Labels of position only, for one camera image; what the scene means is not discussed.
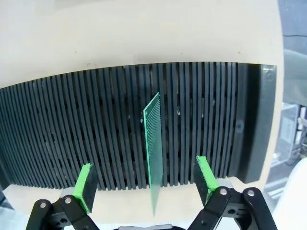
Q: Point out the clear plastic storage bin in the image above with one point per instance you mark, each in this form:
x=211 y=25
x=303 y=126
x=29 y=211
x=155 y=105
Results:
x=287 y=134

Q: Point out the white table with rounded corner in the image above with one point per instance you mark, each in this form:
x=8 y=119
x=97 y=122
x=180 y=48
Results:
x=295 y=203

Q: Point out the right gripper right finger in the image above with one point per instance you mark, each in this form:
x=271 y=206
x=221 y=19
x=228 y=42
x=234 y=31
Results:
x=206 y=179

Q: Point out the black slotted board rack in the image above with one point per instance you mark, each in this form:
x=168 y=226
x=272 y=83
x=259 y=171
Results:
x=72 y=119

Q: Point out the green perforated circuit board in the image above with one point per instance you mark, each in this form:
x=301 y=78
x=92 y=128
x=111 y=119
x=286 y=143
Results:
x=153 y=143

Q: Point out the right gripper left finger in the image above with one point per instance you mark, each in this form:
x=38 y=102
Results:
x=86 y=187

